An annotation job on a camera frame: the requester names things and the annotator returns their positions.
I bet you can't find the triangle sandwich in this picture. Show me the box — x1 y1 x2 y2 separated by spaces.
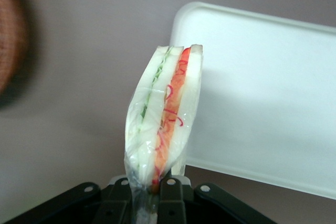
123 42 205 224

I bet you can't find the brown round wicker basket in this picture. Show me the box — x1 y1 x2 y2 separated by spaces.
0 0 30 110

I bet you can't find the cream plastic tray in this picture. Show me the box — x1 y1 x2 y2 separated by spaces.
167 1 336 200

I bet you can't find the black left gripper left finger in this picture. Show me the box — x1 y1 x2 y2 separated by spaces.
98 178 134 224

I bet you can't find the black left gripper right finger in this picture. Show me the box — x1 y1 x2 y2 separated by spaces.
156 177 186 224

